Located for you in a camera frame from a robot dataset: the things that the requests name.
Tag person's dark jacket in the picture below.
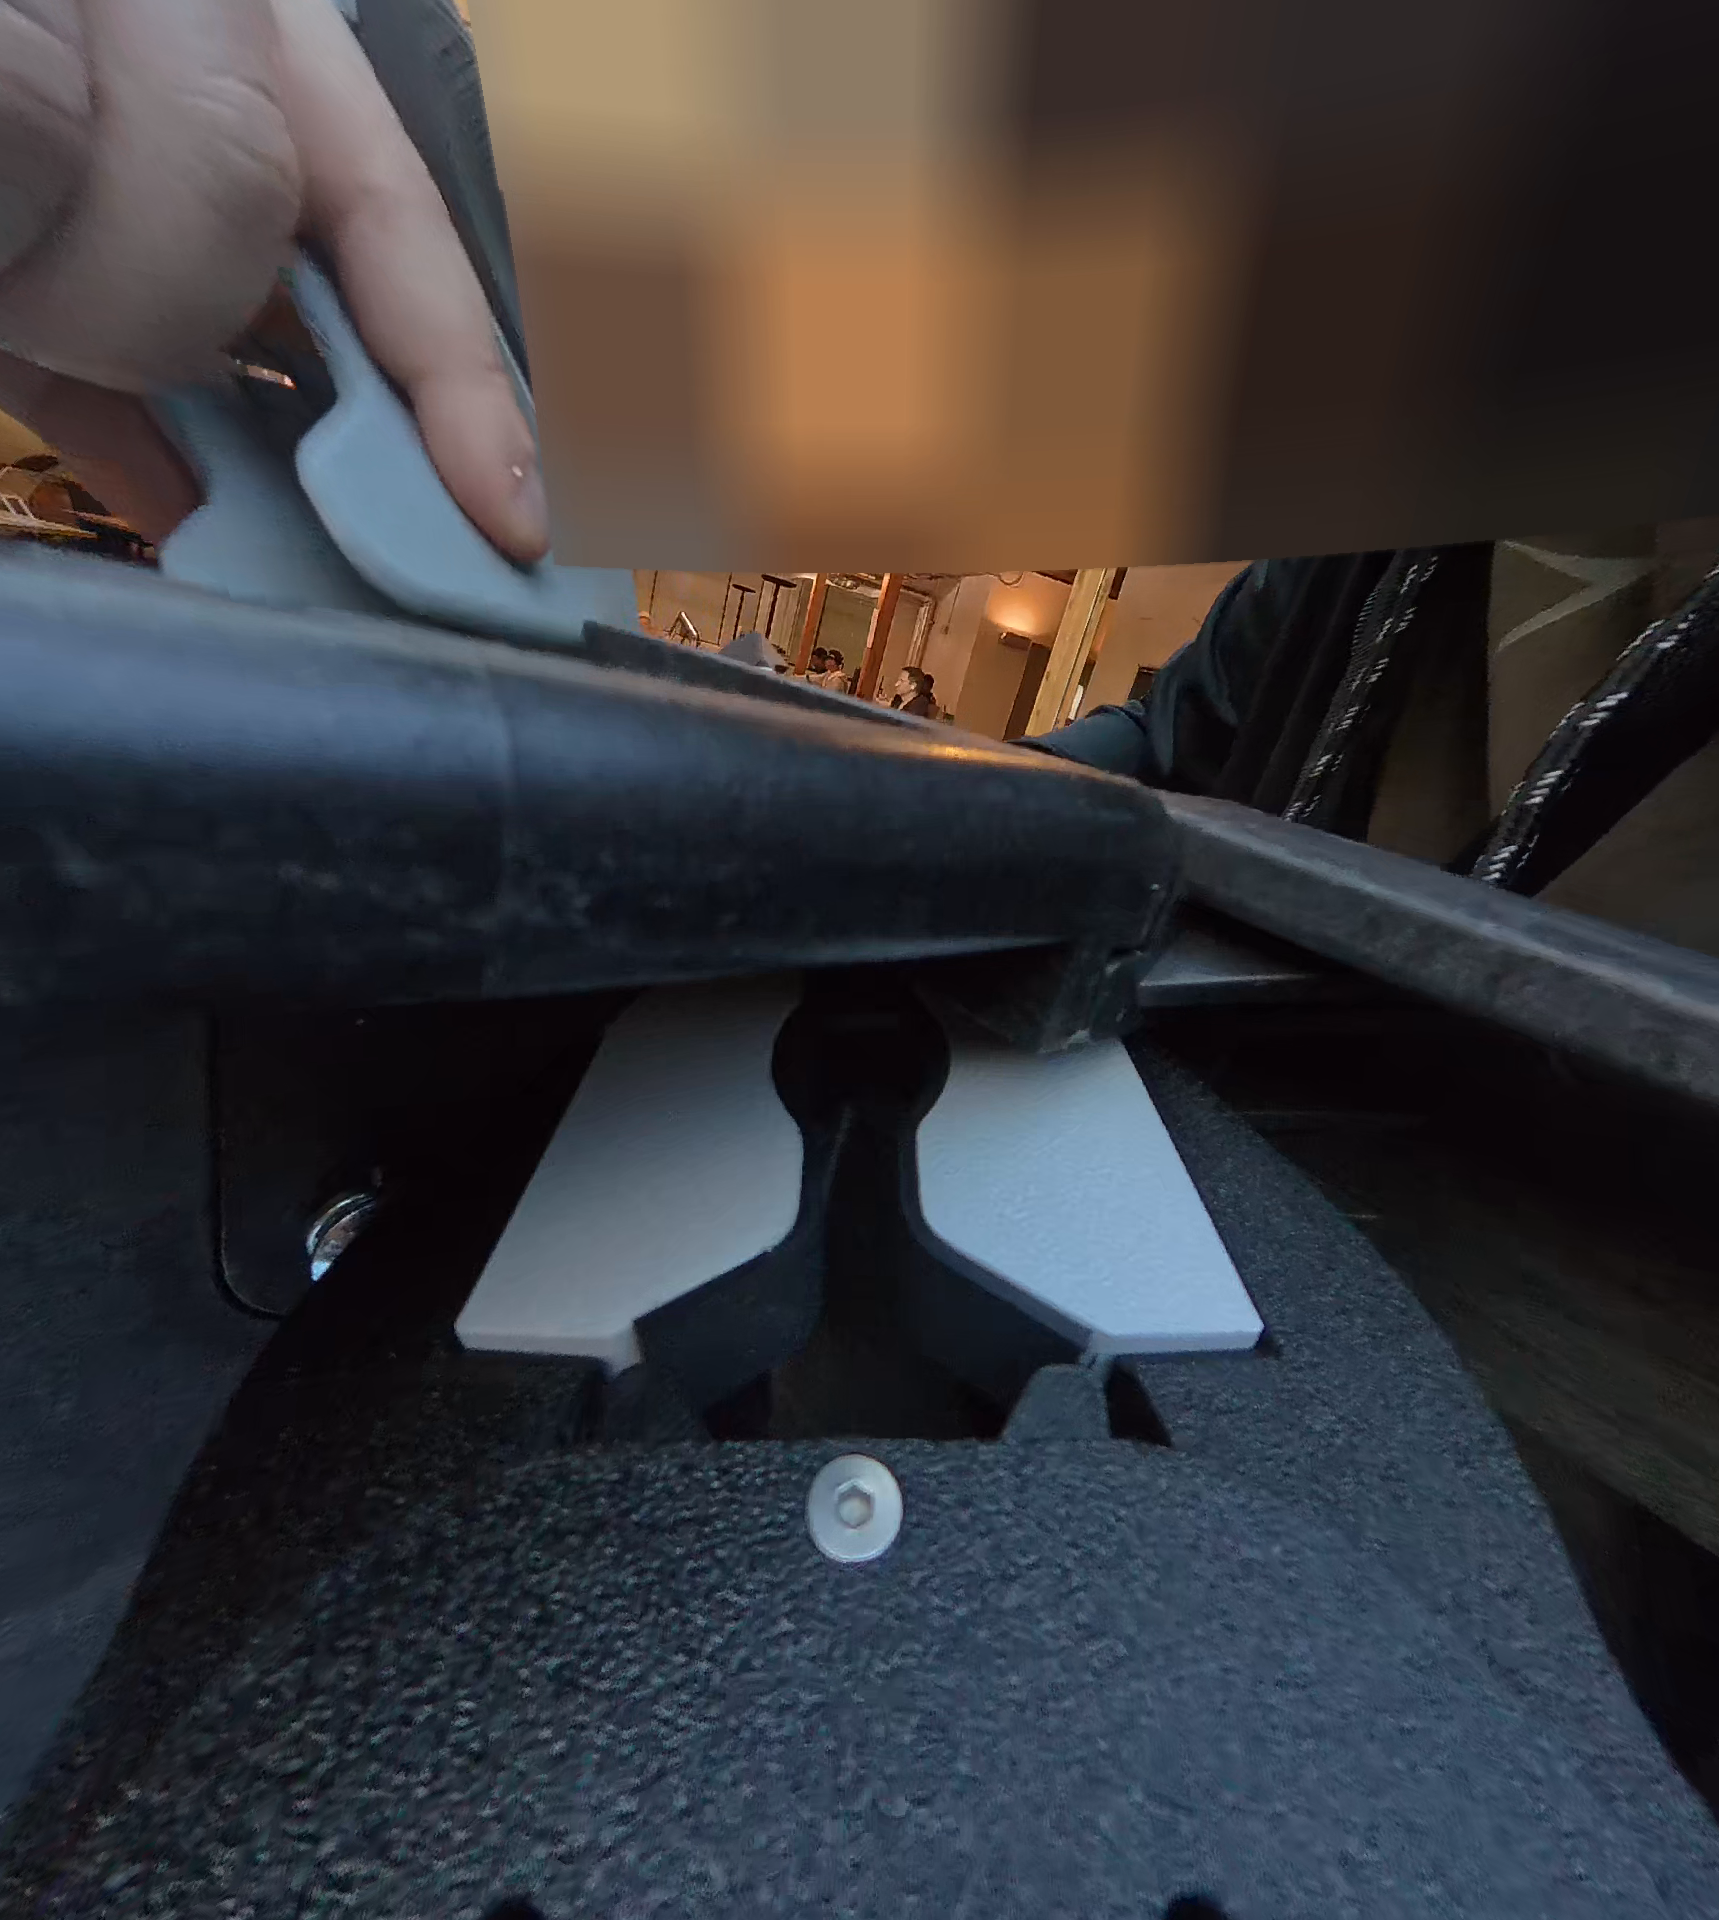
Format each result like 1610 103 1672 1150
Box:
1016 546 1492 835

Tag black white braided cord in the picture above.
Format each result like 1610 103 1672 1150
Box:
1280 546 1450 831
1466 511 1719 985

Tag person's right hand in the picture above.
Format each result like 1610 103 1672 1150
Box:
0 0 556 567

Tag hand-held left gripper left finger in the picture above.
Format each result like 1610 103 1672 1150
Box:
454 983 862 1376

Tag black plastic cart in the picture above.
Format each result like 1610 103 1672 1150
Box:
0 511 1719 1920

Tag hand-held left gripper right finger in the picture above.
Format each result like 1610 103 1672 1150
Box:
836 1035 1270 1368

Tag wooden pillar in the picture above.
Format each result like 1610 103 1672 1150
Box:
1028 567 1120 740

